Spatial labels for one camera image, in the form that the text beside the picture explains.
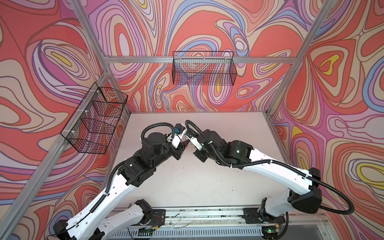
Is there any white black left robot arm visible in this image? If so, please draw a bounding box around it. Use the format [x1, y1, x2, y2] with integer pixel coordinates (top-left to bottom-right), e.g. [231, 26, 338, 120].
[53, 132, 188, 240]

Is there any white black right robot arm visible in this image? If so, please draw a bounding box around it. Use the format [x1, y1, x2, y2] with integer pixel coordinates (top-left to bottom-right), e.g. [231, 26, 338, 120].
[187, 130, 322, 221]

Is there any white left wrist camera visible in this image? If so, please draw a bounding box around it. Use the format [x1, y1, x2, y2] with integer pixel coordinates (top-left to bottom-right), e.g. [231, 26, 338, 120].
[167, 124, 187, 150]

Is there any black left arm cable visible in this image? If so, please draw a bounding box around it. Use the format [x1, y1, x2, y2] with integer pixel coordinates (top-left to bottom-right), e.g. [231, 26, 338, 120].
[140, 122, 176, 142]

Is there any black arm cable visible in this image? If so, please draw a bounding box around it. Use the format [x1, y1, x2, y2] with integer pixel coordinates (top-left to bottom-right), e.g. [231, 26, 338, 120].
[140, 122, 176, 142]
[184, 119, 355, 240]

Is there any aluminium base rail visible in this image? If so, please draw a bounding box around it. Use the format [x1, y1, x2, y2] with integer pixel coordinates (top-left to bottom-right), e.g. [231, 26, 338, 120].
[80, 205, 325, 239]

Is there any black wire basket back wall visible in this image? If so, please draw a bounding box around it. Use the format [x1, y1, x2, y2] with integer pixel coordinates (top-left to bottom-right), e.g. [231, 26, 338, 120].
[172, 51, 238, 86]

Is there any black wire basket wall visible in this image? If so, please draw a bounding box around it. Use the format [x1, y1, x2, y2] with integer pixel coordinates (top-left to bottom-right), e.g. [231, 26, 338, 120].
[61, 86, 128, 155]
[172, 51, 238, 86]

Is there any black wire basket left wall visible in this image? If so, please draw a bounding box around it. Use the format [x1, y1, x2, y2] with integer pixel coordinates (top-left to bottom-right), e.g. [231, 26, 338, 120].
[61, 86, 128, 155]

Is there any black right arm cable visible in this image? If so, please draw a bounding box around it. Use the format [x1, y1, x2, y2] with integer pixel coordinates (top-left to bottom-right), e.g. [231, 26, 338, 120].
[184, 119, 355, 240]

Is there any aluminium frame extrusion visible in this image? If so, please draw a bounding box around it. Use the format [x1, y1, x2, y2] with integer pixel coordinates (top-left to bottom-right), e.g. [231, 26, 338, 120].
[1, 1, 324, 239]

